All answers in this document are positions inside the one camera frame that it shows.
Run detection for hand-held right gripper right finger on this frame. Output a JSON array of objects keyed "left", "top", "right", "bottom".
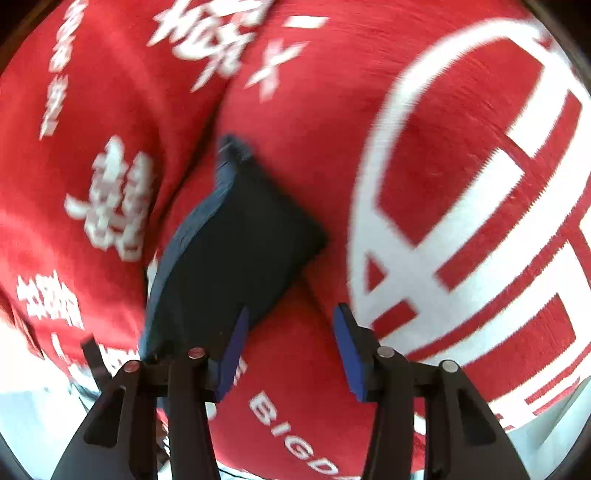
[{"left": 333, "top": 302, "right": 532, "bottom": 480}]

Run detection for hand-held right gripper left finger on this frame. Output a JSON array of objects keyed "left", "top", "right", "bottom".
[{"left": 51, "top": 305, "right": 251, "bottom": 480}]

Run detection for black pants with patterned waistband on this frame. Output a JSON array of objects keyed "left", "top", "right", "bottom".
[{"left": 140, "top": 134, "right": 329, "bottom": 366}]

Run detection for red printed blanket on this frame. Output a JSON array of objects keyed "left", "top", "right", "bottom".
[{"left": 0, "top": 0, "right": 591, "bottom": 480}]

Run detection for black strap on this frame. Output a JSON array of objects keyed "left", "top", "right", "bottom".
[{"left": 81, "top": 338, "right": 112, "bottom": 393}]

